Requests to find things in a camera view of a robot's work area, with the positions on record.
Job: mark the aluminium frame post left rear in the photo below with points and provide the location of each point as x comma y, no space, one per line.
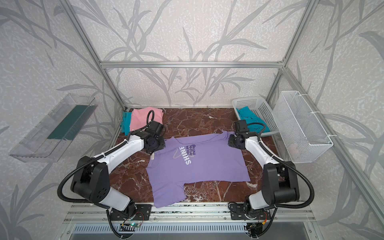
70,13

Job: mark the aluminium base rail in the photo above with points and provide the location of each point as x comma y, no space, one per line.
214,212

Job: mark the aluminium frame post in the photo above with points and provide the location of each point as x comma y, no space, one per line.
307,15
70,13

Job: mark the purple t-shirt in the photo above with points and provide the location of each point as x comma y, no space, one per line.
190,160

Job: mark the teal t-shirt in basket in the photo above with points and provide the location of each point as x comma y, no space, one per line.
255,124

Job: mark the teal folded t-shirt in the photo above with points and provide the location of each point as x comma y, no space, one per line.
125,124

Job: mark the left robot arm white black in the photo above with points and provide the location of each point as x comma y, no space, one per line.
92,181

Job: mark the white wire mesh basket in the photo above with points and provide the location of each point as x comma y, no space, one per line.
303,135

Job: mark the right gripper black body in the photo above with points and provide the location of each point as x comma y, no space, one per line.
233,142

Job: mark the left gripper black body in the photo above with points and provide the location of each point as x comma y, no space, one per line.
156,147

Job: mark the pink folded t-shirt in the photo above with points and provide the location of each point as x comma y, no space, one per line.
139,117

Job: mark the clear acrylic wall tray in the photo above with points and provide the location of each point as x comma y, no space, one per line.
47,142

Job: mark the aluminium frame post right rear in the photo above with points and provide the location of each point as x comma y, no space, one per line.
307,15

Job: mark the grey plastic laundry basket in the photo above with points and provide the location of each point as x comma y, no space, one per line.
260,109

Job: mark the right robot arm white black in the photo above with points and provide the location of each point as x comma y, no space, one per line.
279,180

